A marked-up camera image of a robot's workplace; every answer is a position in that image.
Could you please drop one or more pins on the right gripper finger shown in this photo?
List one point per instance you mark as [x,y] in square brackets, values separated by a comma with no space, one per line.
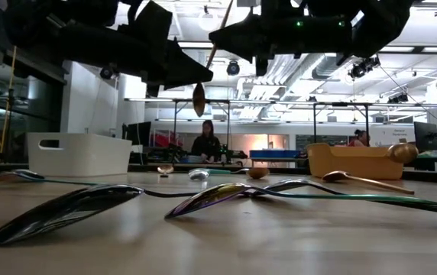
[245,51]
[241,32]

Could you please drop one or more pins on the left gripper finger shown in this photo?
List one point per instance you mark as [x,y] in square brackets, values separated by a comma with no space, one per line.
[180,82]
[182,61]

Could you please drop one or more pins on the gold spoon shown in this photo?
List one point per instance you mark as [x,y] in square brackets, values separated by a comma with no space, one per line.
[198,100]
[402,153]
[335,176]
[258,172]

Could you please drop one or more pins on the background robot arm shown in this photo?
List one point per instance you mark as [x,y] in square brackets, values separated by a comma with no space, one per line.
[226,152]

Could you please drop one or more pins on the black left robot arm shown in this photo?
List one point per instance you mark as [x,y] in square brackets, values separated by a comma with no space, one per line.
[69,23]

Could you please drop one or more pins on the black ceiling spotlight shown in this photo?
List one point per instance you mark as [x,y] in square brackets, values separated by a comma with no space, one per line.
[106,72]
[363,68]
[233,68]

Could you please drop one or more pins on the black monitor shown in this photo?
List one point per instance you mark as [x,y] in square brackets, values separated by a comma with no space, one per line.
[425,135]
[138,133]

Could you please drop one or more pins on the person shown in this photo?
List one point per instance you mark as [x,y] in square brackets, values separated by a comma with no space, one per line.
[360,138]
[206,147]

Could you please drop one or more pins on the blue crate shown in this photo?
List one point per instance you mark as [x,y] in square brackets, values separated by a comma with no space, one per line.
[276,154]

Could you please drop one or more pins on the white plastic bin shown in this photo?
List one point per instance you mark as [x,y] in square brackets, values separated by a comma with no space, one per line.
[88,156]

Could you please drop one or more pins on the orange plastic bin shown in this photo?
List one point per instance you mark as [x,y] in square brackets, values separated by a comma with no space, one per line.
[348,166]

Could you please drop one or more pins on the silver spoon right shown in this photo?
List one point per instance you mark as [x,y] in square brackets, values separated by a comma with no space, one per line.
[291,184]

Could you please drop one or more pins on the black spoon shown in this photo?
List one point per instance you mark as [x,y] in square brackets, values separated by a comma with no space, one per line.
[62,212]

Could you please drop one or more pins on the black table frame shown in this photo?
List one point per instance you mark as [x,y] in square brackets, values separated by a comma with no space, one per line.
[314,126]
[175,126]

